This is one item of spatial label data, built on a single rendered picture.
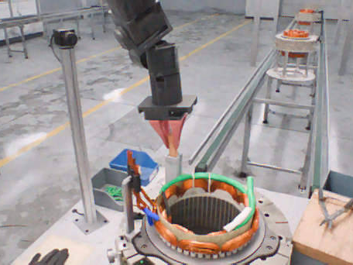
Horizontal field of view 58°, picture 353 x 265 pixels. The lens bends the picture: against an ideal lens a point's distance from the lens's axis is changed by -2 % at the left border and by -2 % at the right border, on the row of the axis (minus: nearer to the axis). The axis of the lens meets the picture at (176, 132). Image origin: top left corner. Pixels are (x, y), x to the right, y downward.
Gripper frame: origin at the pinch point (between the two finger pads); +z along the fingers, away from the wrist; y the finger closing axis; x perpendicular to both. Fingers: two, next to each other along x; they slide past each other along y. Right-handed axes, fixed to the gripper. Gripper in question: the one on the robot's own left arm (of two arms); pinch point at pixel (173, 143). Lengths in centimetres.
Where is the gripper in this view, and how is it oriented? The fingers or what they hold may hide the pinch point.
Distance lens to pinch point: 65.8
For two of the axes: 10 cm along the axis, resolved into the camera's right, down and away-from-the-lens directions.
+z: 1.0, 9.0, 4.1
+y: -9.6, -0.2, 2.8
